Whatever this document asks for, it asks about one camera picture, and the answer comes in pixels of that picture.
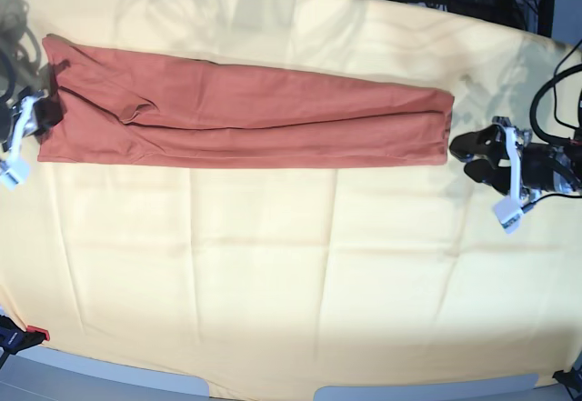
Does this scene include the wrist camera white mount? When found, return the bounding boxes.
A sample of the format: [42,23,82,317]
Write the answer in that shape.
[492,116,532,235]
[1,91,45,190]

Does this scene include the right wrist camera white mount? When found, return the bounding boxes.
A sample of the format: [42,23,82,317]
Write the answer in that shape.
[1,91,45,190]

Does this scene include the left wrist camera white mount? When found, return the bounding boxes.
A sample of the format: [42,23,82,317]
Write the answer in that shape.
[492,116,532,235]

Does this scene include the black upright panel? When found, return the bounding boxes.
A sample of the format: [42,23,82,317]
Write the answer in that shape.
[537,0,555,38]

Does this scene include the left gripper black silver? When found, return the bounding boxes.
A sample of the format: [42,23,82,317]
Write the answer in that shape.
[449,127,581,196]

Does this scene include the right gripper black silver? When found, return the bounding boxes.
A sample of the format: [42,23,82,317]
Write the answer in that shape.
[1,98,64,146]

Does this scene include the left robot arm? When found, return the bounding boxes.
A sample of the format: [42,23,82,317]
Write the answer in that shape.
[449,49,581,204]

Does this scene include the terracotta orange T-shirt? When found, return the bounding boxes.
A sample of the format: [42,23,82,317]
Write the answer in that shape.
[38,35,454,169]

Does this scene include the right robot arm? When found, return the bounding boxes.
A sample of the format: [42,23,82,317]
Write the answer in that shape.
[1,0,63,153]

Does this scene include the black clamp at right corner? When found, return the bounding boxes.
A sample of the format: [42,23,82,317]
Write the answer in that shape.
[553,367,582,401]

